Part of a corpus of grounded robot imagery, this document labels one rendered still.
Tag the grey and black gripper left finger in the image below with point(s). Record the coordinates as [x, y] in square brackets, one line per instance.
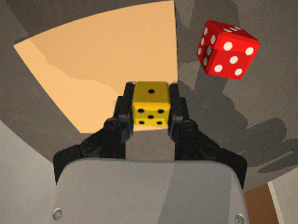
[108, 141]

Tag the peach flat mat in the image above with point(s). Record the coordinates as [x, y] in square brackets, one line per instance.
[84, 65]

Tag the red die with white pips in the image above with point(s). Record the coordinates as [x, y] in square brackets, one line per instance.
[226, 50]

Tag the yellow die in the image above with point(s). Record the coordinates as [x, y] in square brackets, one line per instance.
[151, 104]

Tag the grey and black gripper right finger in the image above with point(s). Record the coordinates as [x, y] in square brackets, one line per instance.
[190, 142]

